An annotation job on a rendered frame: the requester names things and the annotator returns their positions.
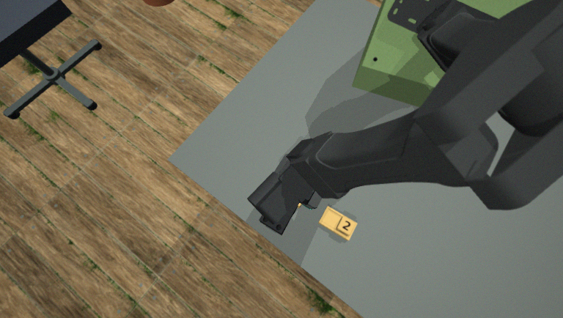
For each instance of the tan wooden tray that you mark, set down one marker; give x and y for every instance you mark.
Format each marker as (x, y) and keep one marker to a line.
(330, 220)

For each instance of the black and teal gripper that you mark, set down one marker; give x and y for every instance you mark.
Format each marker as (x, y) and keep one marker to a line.
(315, 199)

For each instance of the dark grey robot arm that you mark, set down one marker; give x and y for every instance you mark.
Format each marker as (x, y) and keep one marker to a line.
(490, 61)

